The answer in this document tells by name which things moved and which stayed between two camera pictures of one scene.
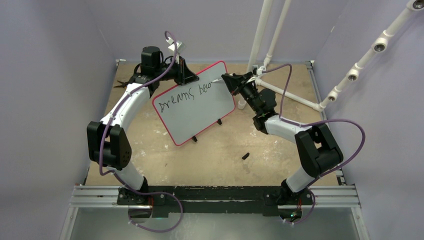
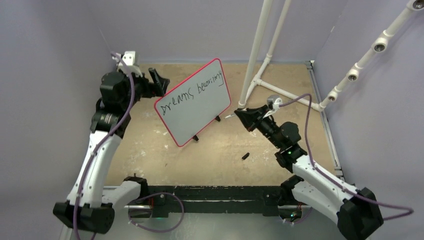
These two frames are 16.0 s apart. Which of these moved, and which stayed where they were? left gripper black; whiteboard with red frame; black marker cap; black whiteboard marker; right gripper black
Moved: right gripper black; left gripper black; black whiteboard marker
Stayed: whiteboard with red frame; black marker cap
